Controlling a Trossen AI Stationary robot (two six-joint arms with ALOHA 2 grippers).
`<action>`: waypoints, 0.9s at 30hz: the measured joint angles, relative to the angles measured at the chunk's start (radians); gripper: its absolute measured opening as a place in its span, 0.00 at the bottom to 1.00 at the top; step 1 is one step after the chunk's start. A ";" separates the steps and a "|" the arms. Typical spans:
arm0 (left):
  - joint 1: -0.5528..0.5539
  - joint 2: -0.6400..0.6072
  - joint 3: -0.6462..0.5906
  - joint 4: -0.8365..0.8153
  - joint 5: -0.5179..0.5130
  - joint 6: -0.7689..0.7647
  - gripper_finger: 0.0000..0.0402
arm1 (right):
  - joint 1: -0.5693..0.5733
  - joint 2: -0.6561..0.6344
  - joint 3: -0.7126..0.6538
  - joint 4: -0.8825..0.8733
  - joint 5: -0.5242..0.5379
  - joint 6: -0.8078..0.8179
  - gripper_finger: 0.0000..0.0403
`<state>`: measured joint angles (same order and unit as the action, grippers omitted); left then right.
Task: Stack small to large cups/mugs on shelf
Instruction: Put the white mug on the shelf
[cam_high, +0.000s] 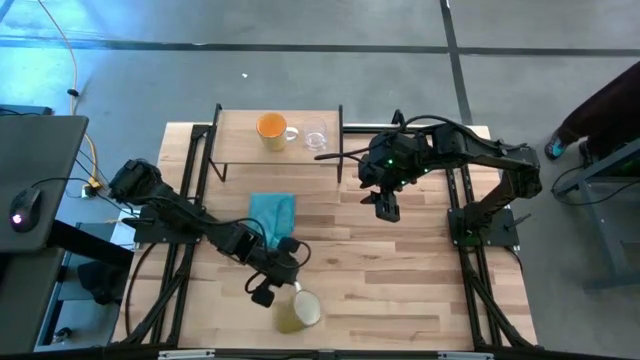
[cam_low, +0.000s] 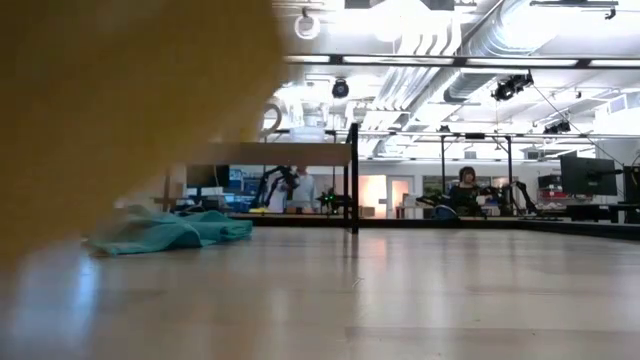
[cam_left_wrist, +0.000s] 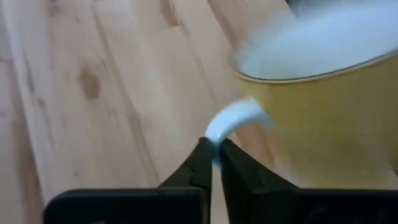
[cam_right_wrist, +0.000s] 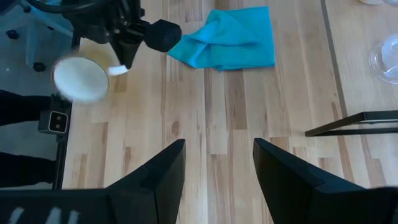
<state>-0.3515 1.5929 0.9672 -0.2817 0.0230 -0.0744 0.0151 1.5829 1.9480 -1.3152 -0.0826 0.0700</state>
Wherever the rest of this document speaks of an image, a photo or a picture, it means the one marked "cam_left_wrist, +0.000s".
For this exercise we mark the metal mug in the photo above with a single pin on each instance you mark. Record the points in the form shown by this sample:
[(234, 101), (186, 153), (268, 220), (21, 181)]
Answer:
[(326, 124)]

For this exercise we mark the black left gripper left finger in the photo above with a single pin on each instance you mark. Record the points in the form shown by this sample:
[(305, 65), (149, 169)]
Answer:
[(140, 207)]

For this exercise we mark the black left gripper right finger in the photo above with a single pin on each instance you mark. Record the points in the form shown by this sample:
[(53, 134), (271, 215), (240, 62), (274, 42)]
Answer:
[(280, 207)]

